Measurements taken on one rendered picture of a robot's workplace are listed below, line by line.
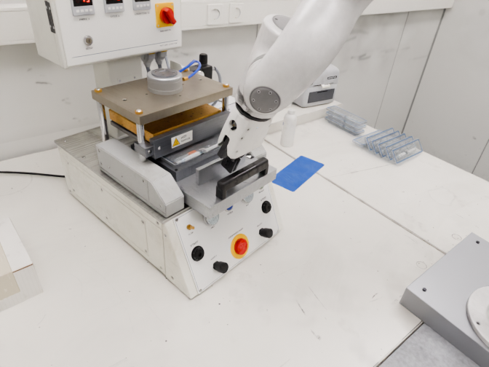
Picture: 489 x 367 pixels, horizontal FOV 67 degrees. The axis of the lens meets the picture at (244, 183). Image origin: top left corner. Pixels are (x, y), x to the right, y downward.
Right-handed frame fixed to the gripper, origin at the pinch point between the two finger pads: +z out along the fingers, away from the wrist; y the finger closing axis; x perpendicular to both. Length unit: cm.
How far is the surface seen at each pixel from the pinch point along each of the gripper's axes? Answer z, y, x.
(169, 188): 4.2, -13.3, 3.1
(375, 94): 53, 188, 25
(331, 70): 16, 97, 26
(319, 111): 30, 89, 19
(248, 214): 14.9, 5.6, -7.5
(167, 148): 2.4, -8.1, 11.3
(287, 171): 28, 43, 2
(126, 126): 4.9, -10.1, 22.7
